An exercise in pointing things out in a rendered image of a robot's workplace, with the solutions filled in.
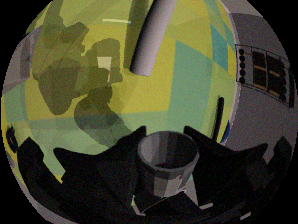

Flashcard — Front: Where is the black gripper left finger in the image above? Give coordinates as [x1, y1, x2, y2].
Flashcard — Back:
[53, 125, 146, 210]

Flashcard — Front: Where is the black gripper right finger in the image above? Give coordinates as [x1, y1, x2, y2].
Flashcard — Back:
[184, 125, 269, 206]

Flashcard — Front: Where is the grey faceted cup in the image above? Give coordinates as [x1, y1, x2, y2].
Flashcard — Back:
[133, 131, 200, 214]

